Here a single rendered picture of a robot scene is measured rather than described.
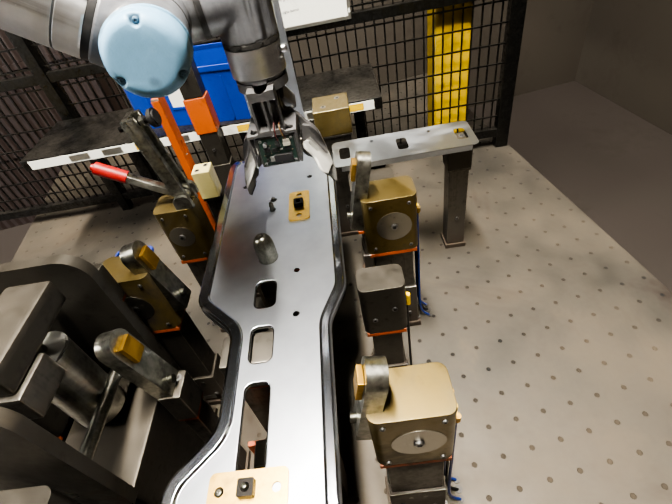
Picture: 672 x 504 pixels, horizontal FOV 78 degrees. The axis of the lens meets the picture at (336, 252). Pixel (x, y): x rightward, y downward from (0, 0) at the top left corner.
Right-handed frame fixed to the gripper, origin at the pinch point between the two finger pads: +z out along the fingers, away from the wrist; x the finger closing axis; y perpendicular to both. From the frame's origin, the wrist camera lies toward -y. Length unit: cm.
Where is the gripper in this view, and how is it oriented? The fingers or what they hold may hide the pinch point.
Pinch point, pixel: (293, 185)
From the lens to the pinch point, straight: 73.5
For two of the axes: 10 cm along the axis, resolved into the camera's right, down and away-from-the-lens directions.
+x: 9.9, -1.5, -0.6
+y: 0.6, 6.8, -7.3
